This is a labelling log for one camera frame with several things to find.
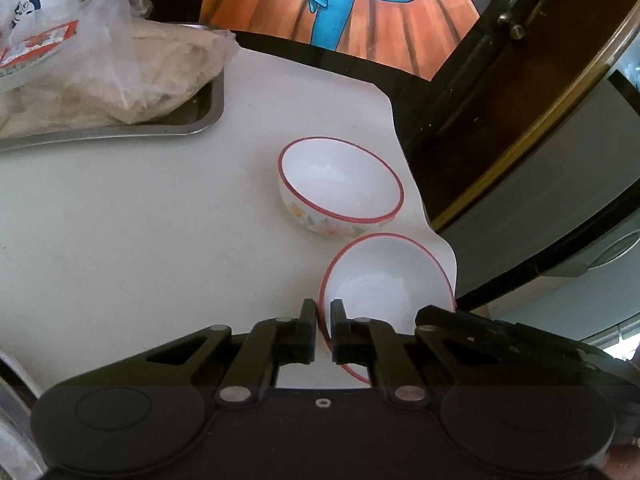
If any person's right forearm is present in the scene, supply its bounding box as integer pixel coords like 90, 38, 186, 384
602, 434, 640, 480

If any orange dress door poster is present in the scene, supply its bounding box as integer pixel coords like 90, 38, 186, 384
199, 0, 484, 81

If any white printed table cover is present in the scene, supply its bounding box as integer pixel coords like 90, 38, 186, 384
0, 42, 459, 392

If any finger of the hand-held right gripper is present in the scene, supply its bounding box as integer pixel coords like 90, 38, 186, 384
414, 304, 632, 386

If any white bowl with red rim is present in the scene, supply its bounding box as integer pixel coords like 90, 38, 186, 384
318, 232, 457, 386
277, 136, 405, 239

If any clear plastic bag of food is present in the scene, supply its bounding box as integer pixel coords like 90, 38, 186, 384
0, 0, 241, 139

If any grey appliance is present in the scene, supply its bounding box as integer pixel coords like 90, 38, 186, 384
444, 69, 640, 306

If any steel tray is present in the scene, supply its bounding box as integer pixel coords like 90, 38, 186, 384
0, 22, 226, 154

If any metal door knob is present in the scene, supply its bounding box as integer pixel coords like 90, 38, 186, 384
496, 9, 527, 39

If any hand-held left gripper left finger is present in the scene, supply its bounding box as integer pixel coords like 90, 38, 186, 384
145, 298, 319, 406

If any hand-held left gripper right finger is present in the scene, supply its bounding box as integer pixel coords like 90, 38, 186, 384
330, 299, 497, 405

